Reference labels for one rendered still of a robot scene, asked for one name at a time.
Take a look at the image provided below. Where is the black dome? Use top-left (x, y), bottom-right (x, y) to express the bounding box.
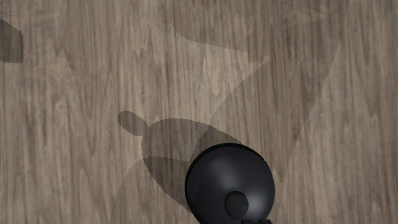
top-left (185, 142), bottom-right (275, 224)

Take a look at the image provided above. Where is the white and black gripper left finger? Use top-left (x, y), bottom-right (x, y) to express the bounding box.
top-left (241, 219), bottom-right (257, 224)

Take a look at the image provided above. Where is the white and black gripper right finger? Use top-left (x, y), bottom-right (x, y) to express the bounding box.
top-left (256, 219), bottom-right (272, 224)

